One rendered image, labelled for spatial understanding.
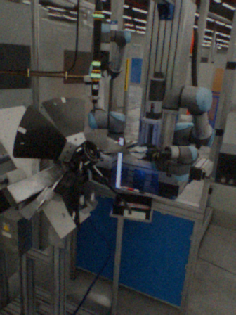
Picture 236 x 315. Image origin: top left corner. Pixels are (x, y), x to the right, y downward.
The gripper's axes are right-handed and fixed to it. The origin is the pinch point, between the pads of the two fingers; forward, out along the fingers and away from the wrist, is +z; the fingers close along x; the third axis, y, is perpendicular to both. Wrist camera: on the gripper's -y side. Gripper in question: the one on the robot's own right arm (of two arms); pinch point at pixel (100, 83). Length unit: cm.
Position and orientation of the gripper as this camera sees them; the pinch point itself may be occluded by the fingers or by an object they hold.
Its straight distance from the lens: 201.0
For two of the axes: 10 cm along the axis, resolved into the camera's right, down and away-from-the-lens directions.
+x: -9.0, -2.0, 3.9
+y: 4.3, -2.7, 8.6
